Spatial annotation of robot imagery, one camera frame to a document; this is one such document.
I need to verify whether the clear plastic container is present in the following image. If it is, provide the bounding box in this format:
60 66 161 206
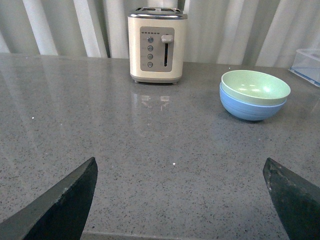
290 48 320 83

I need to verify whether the green bowl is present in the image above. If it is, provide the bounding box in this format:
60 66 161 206
221 70 291 106

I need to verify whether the cream toaster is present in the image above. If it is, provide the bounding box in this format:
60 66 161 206
127 6 188 84

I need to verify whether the blue bowl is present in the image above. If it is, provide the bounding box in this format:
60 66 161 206
219 83 287 121

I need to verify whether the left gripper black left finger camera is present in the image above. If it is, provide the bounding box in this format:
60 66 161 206
0 157 98 240

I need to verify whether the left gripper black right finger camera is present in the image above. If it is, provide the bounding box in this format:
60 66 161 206
263 158 320 240

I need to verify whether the clear container lid blue rim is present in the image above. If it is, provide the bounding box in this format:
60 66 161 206
288 68 320 87

